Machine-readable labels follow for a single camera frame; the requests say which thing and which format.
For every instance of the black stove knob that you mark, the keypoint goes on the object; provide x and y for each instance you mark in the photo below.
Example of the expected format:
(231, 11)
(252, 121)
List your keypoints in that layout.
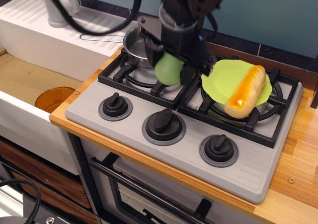
(163, 128)
(219, 151)
(115, 108)

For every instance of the black burner grate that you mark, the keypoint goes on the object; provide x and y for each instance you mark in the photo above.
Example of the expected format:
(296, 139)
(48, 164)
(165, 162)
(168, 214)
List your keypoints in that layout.
(122, 75)
(263, 125)

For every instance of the oven door with handle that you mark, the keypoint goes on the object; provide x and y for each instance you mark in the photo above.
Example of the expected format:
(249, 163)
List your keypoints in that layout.
(143, 204)

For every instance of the green toy pear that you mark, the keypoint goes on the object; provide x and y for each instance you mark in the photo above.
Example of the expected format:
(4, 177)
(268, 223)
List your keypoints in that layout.
(168, 70)

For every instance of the grey toy faucet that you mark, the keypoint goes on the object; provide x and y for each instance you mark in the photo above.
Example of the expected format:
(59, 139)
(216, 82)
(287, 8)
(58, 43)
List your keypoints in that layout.
(55, 17)

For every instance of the wooden drawer front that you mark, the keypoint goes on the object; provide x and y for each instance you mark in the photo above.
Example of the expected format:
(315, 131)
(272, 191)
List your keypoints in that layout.
(59, 188)

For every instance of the white toy sink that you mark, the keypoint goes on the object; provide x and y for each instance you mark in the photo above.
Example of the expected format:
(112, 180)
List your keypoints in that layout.
(34, 58)

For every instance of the stainless steel pan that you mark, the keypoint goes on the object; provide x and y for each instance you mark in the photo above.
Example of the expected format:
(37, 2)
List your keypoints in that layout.
(133, 43)

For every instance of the left black burner grate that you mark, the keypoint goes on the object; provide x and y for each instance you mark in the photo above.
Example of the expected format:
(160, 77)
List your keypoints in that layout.
(122, 75)

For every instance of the toy bread loaf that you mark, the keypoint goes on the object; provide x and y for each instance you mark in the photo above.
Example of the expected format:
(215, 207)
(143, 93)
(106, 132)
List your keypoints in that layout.
(246, 93)

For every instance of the lime green plate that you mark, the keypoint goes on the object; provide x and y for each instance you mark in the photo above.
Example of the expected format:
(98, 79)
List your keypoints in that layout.
(225, 76)

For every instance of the right black burner grate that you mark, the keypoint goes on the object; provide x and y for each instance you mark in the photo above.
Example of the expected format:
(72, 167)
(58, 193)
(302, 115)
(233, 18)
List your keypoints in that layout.
(263, 125)

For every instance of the grey toy stove top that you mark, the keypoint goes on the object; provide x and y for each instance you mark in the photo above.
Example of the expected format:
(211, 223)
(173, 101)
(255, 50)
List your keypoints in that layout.
(188, 128)

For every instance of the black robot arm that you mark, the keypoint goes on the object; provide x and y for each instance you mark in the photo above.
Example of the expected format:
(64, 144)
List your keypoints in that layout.
(191, 10)

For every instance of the left black stove knob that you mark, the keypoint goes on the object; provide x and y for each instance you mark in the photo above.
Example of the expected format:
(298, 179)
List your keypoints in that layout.
(115, 108)

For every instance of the middle black stove knob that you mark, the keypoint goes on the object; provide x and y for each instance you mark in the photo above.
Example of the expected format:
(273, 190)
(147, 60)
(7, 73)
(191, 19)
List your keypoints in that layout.
(163, 128)

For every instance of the right black stove knob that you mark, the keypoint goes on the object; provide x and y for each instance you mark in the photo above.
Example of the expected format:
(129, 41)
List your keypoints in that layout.
(219, 151)

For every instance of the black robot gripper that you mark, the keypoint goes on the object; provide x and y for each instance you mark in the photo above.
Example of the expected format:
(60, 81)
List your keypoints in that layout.
(182, 40)

